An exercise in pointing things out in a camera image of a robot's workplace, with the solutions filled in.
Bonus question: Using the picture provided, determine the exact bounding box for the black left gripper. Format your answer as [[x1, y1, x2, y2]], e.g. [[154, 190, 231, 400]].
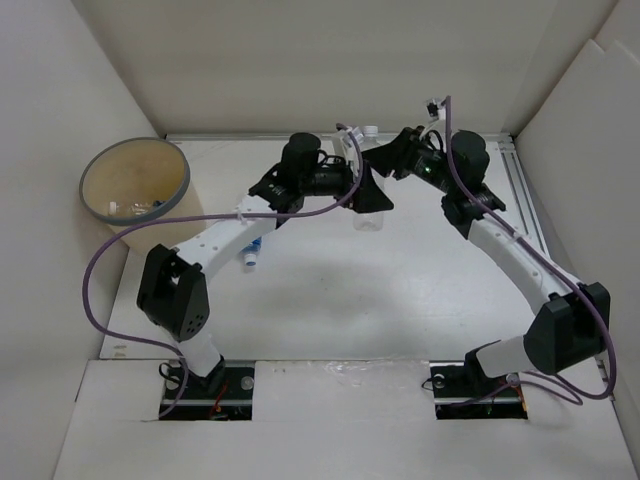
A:
[[299, 152, 391, 213]]

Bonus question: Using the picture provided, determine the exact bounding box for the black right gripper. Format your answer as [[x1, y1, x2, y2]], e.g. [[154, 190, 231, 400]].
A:
[[359, 125, 459, 195]]

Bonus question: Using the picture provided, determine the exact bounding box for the clear unlabelled plastic bottle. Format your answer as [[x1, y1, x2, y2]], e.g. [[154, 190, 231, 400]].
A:
[[353, 125, 385, 232]]

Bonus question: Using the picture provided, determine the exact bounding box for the blue label bottle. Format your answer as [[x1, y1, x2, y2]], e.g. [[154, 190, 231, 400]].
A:
[[107, 201, 153, 218], [241, 237, 262, 269]]

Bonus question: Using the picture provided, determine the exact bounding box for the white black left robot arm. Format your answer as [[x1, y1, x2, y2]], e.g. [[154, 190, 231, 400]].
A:
[[136, 126, 393, 397]]

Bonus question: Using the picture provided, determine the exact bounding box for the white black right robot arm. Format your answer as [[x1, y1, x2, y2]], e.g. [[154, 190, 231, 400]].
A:
[[363, 127, 611, 396]]

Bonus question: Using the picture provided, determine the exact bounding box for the beige bin with grey rim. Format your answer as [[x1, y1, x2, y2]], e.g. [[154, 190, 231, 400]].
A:
[[79, 137, 204, 233]]

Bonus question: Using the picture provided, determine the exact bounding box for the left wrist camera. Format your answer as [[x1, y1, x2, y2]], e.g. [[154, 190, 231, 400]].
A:
[[331, 123, 364, 163]]

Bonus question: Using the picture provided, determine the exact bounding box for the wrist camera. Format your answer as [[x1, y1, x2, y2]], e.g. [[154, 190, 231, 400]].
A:
[[331, 123, 364, 163], [425, 98, 447, 134]]

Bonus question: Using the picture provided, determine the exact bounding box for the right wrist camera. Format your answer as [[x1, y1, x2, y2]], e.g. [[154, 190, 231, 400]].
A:
[[425, 98, 447, 134]]

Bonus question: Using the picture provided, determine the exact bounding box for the aluminium rail right edge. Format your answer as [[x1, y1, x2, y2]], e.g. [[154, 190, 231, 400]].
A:
[[496, 133, 548, 253]]

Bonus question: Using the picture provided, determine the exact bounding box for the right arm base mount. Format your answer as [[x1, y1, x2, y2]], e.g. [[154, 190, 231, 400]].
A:
[[422, 361, 528, 420]]

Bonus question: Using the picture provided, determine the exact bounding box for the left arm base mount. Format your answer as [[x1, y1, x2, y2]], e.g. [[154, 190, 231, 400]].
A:
[[159, 361, 256, 421]]

